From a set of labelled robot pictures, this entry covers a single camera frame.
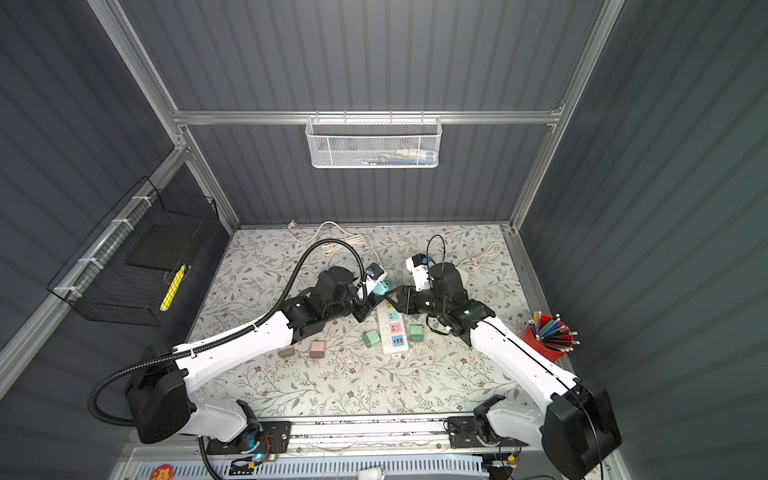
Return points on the pink cube adapter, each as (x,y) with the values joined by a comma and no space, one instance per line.
(318,349)

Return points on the yellow marker pen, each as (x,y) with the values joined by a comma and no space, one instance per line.
(173,289)

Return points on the black wire basket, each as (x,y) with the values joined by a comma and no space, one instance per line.
(123,276)

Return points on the red pen cup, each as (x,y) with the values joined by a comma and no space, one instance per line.
(550,354)

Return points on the pens in red cup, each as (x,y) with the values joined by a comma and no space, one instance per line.
(553,332)

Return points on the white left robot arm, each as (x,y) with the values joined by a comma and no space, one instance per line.
(165,400)

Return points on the white wire basket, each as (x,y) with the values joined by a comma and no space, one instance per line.
(388,144)

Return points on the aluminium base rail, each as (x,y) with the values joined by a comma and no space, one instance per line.
(385,434)

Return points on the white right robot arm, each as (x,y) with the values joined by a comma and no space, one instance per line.
(572,420)

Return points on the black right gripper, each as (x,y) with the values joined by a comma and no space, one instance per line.
(406,295)

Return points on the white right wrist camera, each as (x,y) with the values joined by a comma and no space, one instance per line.
(418,266)

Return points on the pink plug adapter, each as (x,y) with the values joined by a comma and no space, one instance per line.
(287,352)

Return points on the light green plug adapter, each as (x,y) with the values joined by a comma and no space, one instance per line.
(416,333)

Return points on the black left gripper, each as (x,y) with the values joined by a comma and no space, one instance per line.
(368,306)

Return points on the long white multicolour power strip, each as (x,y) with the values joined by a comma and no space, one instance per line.
(392,330)

